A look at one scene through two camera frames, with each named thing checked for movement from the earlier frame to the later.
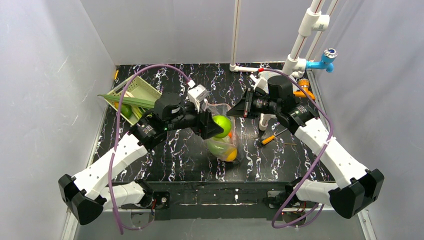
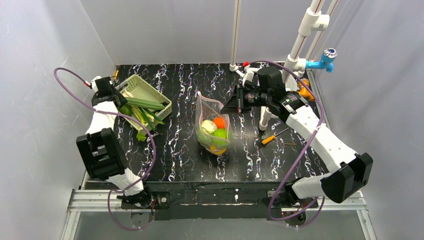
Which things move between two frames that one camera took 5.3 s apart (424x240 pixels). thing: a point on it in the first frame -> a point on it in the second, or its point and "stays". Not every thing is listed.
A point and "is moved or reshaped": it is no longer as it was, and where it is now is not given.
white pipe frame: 310,20 stays
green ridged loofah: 136,102 stays
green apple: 225,123 -> 220,138
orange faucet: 304,83 stays
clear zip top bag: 224,146 is moved or reshaped
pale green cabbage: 220,146 is moved or reshaped
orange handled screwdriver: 264,142 stays
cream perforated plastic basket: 138,87 stays
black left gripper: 204,123 -> 110,98
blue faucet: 325,62 stays
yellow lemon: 231,154 -> 215,150
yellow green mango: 126,109 stays
